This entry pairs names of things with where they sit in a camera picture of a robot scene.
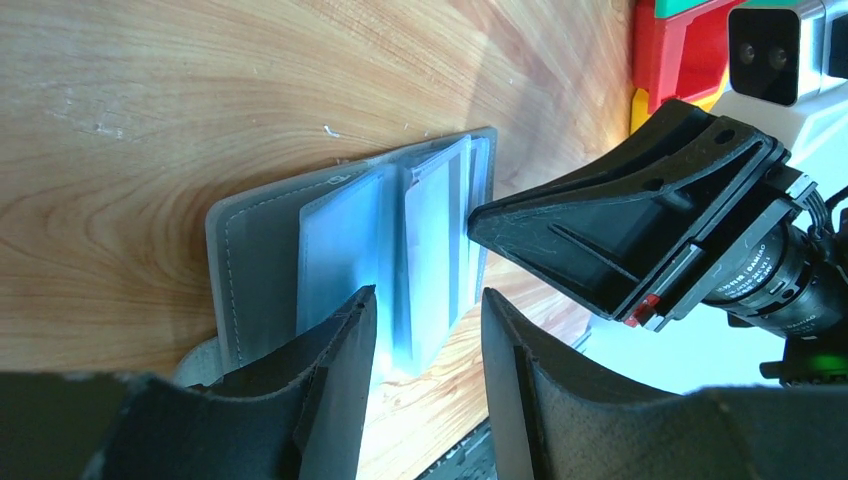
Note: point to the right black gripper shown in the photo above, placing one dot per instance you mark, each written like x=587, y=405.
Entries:
x=684, y=212

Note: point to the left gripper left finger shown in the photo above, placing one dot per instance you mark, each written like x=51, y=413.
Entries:
x=296, y=413

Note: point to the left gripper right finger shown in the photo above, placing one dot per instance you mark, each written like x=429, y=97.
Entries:
x=556, y=414

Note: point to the red plastic bin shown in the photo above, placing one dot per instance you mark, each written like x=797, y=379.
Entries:
x=684, y=57

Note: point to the green plastic bin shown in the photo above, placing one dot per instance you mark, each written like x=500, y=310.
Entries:
x=664, y=9

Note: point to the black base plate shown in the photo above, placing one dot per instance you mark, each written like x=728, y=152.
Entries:
x=473, y=457

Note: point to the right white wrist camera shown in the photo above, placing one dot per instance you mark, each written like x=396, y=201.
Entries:
x=788, y=74

